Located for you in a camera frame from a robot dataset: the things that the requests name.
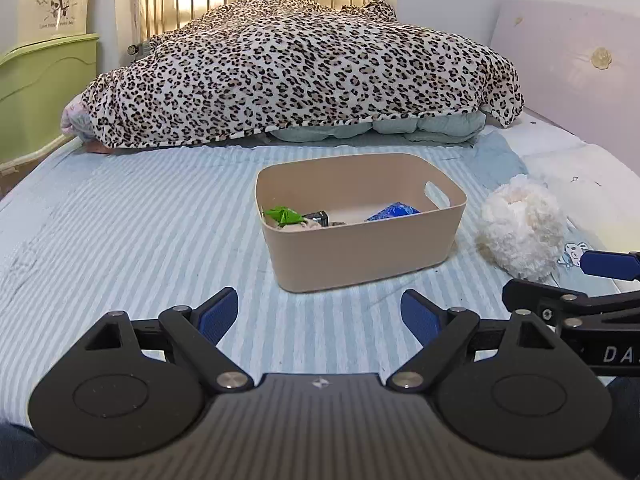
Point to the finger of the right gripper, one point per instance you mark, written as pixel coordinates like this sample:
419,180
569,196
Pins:
553,304
623,266

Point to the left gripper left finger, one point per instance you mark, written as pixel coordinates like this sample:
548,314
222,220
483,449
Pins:
127,388

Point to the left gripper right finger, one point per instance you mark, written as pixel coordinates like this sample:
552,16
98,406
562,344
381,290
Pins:
511,387

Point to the blue tissue pack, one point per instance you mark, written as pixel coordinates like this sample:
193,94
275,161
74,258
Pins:
394,210

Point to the green snack packet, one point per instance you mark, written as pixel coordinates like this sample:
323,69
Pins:
283,216

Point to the small black box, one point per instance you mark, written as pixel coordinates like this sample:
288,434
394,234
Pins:
320,217

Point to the beige cloth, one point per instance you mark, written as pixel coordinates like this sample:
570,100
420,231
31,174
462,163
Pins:
305,225

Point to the white fluffy plush pillow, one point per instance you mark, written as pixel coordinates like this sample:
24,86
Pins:
522,228

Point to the light green quilted duvet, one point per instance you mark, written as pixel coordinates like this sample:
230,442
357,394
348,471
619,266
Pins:
451,129

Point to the pale pink headboard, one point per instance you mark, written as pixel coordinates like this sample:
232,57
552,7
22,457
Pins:
578,67

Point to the beige plastic storage bin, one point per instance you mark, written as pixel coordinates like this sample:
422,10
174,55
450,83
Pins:
350,189

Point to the pink patterned cloth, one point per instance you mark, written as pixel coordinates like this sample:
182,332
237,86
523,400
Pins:
75,120

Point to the leopard print blanket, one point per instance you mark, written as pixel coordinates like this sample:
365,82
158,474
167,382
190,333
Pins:
255,66

